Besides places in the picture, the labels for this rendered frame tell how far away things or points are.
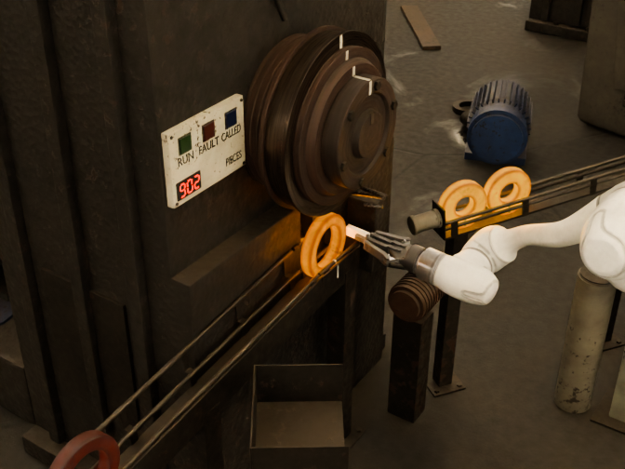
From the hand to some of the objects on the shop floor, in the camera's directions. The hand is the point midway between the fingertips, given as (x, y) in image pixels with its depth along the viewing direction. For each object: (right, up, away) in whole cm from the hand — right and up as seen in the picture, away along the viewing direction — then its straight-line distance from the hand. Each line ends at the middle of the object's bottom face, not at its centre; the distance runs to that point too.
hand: (357, 234), depth 251 cm
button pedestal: (+90, -59, +46) cm, 117 cm away
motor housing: (+21, -57, +50) cm, 78 cm away
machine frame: (-45, -54, +53) cm, 88 cm away
